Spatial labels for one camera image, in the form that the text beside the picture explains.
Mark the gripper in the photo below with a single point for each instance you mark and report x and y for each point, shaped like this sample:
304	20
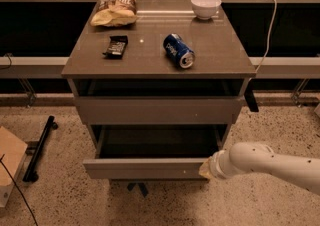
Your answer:
216	166

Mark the grey drawer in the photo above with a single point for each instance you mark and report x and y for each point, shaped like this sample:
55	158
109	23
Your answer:
146	152
103	111

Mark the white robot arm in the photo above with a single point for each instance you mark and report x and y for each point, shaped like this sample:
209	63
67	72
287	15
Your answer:
248	157

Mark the closed grey top drawer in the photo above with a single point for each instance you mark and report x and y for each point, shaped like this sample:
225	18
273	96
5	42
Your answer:
103	111

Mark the grey drawer cabinet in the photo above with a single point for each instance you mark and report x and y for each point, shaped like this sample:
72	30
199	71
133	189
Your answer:
221	69

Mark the blue soda can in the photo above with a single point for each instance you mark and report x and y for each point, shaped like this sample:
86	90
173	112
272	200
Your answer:
176	49

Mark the black snack wrapper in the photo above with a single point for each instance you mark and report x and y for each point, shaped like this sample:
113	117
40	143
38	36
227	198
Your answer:
116	47

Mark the white bowl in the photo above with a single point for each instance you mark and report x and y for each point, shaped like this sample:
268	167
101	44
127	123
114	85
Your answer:
205	9

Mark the black bar on floor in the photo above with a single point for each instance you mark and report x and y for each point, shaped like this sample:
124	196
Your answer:
37	147

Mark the yellow chip bag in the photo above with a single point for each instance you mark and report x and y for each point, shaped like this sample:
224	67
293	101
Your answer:
112	13

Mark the cardboard box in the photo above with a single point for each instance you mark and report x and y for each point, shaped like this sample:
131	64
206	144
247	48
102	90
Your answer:
13	154

